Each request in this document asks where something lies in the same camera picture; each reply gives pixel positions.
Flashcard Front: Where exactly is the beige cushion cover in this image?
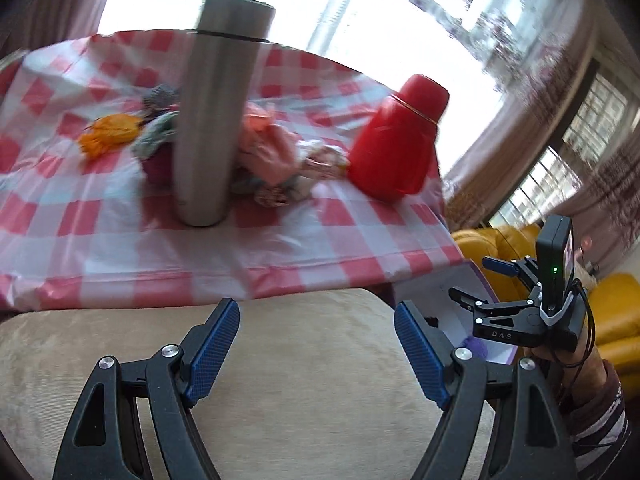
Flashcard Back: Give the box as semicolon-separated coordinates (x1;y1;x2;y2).
0;287;501;480

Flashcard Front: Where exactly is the grey-green cloth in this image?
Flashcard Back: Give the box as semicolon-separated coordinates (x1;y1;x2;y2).
131;110;181;158

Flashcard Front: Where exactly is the window with metal grille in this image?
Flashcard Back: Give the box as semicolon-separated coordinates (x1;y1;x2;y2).
487;72;631;231

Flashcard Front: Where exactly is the small patterned cloth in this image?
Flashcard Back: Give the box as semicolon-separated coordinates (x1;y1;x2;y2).
252;182;293;208

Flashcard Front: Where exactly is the stainless steel thermos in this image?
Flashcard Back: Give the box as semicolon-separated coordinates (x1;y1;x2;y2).
172;0;277;228

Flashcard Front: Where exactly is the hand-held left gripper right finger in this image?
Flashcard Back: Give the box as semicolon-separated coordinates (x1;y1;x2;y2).
394;301;576;480

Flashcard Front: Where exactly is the maroon cloth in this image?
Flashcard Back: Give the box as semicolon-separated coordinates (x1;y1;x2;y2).
142;145;178;183

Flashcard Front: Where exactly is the red thermos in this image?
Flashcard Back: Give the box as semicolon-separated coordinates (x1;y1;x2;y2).
346;74;451;200

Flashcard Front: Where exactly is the yellow leather sofa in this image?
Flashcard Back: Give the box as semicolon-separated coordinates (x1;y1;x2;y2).
450;225;640;371

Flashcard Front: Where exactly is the peach pink cloth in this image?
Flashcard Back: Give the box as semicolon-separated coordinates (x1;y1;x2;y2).
235;102;301;183

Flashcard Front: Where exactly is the floral print pouch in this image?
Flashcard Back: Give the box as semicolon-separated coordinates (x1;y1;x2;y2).
297;140;348;178

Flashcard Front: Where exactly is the person's right forearm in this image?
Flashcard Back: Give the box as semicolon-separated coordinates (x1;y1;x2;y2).
565;360;633;471

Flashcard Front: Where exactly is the orange soft cloth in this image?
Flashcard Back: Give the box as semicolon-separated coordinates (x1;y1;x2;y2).
79;115;146;161

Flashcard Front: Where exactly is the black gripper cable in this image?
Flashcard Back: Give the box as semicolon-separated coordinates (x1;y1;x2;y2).
560;280;598;406

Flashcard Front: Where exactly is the person's right hand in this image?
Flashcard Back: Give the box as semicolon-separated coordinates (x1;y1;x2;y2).
530;345;608;376

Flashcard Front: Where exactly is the white box with purple edge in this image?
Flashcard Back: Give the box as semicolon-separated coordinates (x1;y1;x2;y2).
392;260;516;366

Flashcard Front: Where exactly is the pink patterned curtain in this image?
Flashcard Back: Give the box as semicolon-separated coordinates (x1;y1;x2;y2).
15;0;121;58
445;0;601;211
575;125;640;266

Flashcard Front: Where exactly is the red checkered tablecloth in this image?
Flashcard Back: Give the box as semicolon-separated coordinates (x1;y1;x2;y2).
0;30;466;311

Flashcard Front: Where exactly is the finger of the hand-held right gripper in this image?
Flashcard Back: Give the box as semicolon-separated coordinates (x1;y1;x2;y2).
448;287;493;322
481;255;543;303

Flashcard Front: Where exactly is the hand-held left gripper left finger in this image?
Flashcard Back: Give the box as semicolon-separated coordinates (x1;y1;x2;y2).
52;297;241;480

